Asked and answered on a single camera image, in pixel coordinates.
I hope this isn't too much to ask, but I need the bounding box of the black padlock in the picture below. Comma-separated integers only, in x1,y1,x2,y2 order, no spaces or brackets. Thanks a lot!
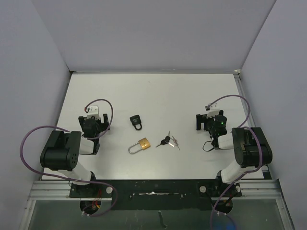
130,115,142,131

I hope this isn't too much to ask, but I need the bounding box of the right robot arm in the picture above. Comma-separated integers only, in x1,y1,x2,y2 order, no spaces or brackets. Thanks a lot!
196,110,272,196

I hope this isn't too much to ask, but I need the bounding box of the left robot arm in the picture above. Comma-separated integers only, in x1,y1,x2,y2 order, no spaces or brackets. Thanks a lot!
40,114,109,197

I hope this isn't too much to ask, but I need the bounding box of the small silver key pair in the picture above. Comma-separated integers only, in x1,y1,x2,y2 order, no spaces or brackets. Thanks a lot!
171,136,180,150

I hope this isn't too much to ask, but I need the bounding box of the brass padlock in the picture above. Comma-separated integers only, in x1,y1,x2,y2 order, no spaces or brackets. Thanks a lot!
128,138,151,154

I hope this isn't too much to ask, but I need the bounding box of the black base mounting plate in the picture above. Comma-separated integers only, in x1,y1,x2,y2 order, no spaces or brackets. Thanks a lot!
69,179,242,210

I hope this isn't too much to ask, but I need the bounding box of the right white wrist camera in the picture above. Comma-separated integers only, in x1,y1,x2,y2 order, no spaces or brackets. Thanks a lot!
205,103,220,118

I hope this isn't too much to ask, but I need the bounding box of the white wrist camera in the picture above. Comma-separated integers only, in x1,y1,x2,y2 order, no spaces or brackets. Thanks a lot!
205,103,220,118
85,105,100,120

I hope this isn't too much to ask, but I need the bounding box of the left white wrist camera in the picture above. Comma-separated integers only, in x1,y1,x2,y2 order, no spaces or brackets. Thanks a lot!
85,105,100,120

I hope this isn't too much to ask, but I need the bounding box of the aluminium frame rail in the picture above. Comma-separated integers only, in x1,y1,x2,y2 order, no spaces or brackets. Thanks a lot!
28,180,282,200

